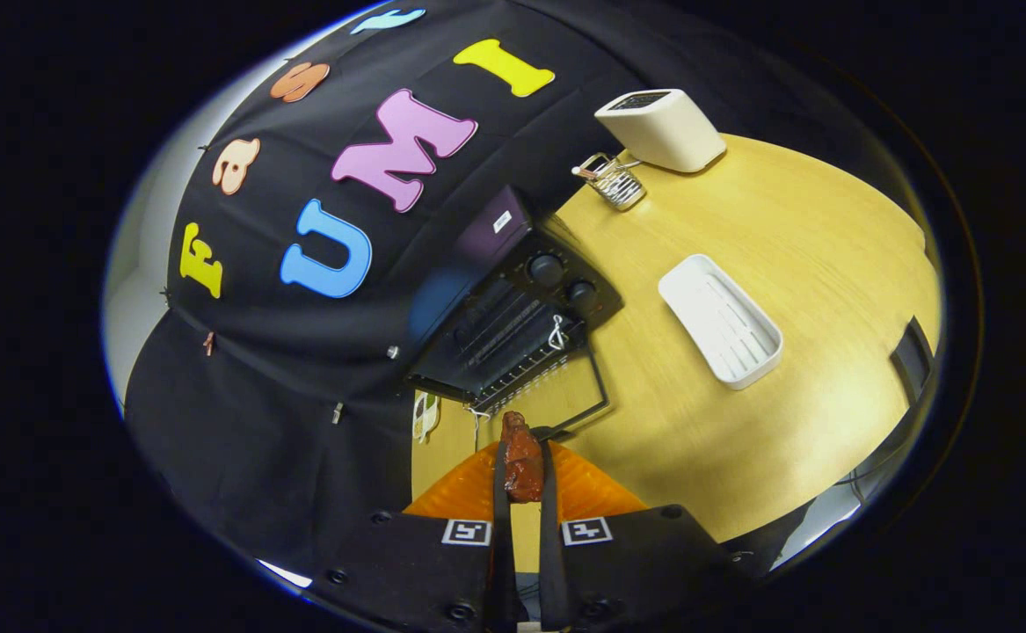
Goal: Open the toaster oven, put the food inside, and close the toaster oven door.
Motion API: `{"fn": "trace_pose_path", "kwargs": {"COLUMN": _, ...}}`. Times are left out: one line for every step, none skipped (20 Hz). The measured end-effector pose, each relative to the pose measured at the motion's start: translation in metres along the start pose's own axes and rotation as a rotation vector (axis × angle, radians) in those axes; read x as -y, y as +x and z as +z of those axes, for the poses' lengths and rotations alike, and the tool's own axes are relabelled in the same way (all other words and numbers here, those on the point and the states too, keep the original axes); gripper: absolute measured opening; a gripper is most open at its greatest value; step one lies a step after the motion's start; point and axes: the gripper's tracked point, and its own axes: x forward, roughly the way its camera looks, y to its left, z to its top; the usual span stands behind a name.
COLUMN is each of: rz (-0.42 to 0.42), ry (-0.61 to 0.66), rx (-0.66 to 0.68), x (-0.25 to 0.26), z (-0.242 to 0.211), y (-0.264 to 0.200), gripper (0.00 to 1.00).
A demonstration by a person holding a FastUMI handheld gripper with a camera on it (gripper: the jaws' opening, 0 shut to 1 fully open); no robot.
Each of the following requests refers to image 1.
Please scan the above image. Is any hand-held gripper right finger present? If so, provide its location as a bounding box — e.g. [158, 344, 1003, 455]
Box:
[537, 440, 746, 632]

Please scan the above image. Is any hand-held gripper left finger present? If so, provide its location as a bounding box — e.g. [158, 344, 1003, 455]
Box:
[310, 440, 522, 633]

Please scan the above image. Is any brown meat slice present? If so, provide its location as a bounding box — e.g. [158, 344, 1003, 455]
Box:
[500, 411, 545, 504]

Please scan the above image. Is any black toaster oven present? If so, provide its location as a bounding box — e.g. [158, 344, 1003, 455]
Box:
[405, 185, 626, 440]

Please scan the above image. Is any white toaster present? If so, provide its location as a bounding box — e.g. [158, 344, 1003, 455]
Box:
[594, 88, 728, 174]

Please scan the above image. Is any white divided spice dish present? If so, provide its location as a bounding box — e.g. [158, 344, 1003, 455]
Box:
[413, 393, 441, 443]

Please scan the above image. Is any black backdrop cloth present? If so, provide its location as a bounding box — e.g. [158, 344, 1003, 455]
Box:
[124, 0, 909, 581]

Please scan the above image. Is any white rectangular tray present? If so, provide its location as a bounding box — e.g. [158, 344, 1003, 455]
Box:
[658, 254, 784, 390]

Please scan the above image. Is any dark curved object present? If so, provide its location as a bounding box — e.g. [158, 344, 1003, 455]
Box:
[889, 316, 935, 381]

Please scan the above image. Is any small wire basket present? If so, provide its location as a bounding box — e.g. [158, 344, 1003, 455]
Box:
[571, 151, 647, 212]

